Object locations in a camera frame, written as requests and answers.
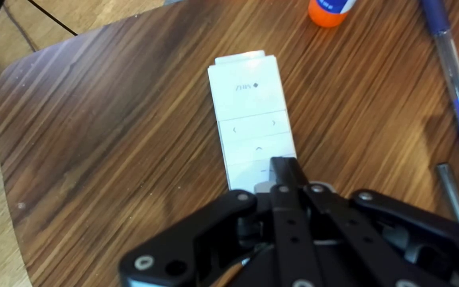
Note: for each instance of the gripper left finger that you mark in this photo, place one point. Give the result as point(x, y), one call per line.
point(197, 243)

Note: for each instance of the glue stick with orange cap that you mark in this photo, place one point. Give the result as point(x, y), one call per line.
point(327, 12)

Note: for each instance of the white remote control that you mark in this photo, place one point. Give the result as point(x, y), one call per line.
point(249, 103)

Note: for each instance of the grey metal rod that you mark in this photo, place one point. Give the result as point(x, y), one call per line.
point(452, 193)

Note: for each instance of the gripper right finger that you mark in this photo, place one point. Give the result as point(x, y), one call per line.
point(393, 223)

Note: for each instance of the blue clear ballpoint pen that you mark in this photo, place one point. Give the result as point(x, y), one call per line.
point(454, 79)

